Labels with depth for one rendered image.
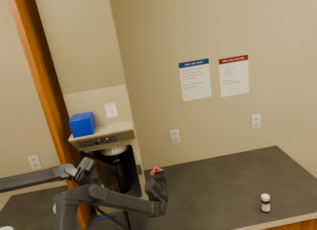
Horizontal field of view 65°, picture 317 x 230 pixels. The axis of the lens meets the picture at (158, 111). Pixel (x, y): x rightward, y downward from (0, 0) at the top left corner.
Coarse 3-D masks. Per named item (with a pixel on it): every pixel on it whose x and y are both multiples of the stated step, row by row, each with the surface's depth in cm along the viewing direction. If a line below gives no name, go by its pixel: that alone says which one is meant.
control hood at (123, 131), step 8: (96, 128) 131; (104, 128) 129; (112, 128) 128; (120, 128) 126; (128, 128) 125; (72, 136) 126; (88, 136) 123; (96, 136) 124; (104, 136) 125; (120, 136) 129; (128, 136) 131; (72, 144) 127
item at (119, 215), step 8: (80, 152) 136; (96, 160) 126; (96, 168) 129; (104, 168) 123; (112, 168) 118; (88, 176) 140; (96, 176) 132; (104, 176) 126; (112, 176) 120; (104, 184) 129; (112, 184) 123; (120, 192) 121; (104, 208) 140; (112, 208) 133; (112, 216) 137; (120, 216) 130; (120, 224) 133; (128, 224) 127
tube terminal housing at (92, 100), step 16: (64, 96) 127; (80, 96) 128; (96, 96) 129; (112, 96) 130; (128, 96) 138; (80, 112) 130; (96, 112) 131; (128, 112) 133; (112, 144) 138; (128, 144) 139; (144, 176) 158; (144, 192) 150
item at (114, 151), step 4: (108, 148) 142; (112, 148) 142; (116, 148) 142; (120, 148) 143; (124, 148) 144; (100, 152) 147; (104, 152) 143; (108, 152) 142; (112, 152) 142; (116, 152) 142; (120, 152) 143
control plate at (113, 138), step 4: (112, 136) 127; (88, 140) 126; (92, 140) 127; (96, 140) 128; (100, 140) 129; (104, 140) 130; (108, 140) 131; (112, 140) 132; (116, 140) 133; (80, 144) 129; (84, 144) 130; (88, 144) 131; (92, 144) 132
